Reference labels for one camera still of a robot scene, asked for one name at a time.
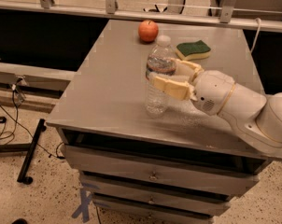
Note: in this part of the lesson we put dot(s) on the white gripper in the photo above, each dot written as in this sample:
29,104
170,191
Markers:
212,90

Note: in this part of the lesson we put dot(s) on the clear plastic water bottle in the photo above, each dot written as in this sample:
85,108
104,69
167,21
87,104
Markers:
160,63

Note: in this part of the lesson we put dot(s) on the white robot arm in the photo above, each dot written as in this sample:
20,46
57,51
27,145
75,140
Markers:
253,117

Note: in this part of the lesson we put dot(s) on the green and yellow sponge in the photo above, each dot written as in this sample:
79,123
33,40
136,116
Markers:
189,51

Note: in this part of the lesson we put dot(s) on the red apple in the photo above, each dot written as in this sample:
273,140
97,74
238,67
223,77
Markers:
148,31

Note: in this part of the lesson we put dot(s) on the grey drawer cabinet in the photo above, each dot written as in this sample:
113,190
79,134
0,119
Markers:
184,167

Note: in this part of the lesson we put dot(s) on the blue tape cross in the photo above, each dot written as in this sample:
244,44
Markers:
82,210

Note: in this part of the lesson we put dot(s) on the black metal stand base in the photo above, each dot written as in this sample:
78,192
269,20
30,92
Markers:
29,149

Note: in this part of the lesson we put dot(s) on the black shoe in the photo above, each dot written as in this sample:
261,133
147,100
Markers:
20,221

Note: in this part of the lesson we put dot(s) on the grey metal railing frame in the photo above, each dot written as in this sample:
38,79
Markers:
263,15

